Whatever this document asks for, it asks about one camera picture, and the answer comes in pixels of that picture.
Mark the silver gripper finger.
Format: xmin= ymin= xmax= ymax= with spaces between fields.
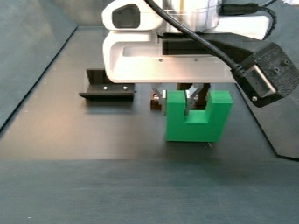
xmin=186 ymin=83 xmax=204 ymax=114
xmin=151 ymin=83 xmax=166 ymax=113

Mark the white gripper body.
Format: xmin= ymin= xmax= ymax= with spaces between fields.
xmin=102 ymin=0 xmax=269 ymax=83

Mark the green U-shaped block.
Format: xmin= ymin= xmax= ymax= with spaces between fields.
xmin=166 ymin=90 xmax=233 ymax=142

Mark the brown L-shaped block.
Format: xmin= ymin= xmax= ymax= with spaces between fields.
xmin=150 ymin=82 xmax=212 ymax=111

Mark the black angle bracket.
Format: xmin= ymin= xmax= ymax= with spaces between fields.
xmin=79 ymin=69 xmax=137 ymax=99

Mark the black camera cable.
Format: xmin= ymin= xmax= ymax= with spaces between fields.
xmin=145 ymin=0 xmax=278 ymax=77

